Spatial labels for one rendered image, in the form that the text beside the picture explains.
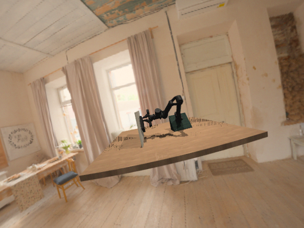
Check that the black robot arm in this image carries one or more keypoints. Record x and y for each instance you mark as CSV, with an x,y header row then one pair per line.
x,y
164,114

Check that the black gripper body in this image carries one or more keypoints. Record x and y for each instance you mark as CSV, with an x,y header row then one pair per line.
x,y
150,117

